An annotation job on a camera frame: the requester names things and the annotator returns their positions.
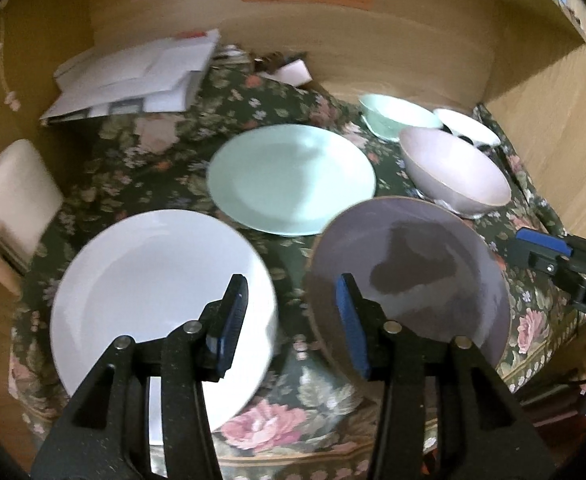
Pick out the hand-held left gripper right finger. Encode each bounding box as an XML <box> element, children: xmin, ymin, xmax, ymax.
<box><xmin>336</xmin><ymin>274</ymin><xmax>557</xmax><ymax>480</ymax></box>

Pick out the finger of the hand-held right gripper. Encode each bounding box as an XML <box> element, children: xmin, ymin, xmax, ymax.
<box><xmin>507</xmin><ymin>226</ymin><xmax>574</xmax><ymax>275</ymax></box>

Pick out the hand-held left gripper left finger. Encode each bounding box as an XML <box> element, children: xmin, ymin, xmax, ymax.
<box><xmin>30</xmin><ymin>274</ymin><xmax>249</xmax><ymax>480</ymax></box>

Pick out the purple plate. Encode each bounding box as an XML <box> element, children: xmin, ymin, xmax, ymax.
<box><xmin>305</xmin><ymin>196</ymin><xmax>512</xmax><ymax>386</ymax></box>

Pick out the white plate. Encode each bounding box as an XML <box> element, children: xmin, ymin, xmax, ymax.
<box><xmin>50</xmin><ymin>208</ymin><xmax>279</xmax><ymax>433</ymax></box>

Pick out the mint green plate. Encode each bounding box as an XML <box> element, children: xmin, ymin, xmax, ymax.
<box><xmin>207</xmin><ymin>124</ymin><xmax>377</xmax><ymax>236</ymax></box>

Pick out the mint green bowl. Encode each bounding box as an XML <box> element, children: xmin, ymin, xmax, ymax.
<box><xmin>358</xmin><ymin>93</ymin><xmax>443</xmax><ymax>141</ymax></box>

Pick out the white bowl with black spots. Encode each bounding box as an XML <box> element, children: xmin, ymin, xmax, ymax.
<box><xmin>433</xmin><ymin>108</ymin><xmax>501</xmax><ymax>150</ymax></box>

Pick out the dark floral tablecloth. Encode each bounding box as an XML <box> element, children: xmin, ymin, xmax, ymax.
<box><xmin>8</xmin><ymin>67</ymin><xmax>586</xmax><ymax>480</ymax></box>

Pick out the small white box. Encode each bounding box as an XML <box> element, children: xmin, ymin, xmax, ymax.
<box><xmin>273</xmin><ymin>59</ymin><xmax>314</xmax><ymax>83</ymax></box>

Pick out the stack of white papers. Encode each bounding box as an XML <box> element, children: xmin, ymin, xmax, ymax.
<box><xmin>40</xmin><ymin>30</ymin><xmax>221</xmax><ymax>126</ymax></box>

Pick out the beaded string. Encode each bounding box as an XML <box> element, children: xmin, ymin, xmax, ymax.
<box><xmin>0</xmin><ymin>0</ymin><xmax>21</xmax><ymax>111</ymax></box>

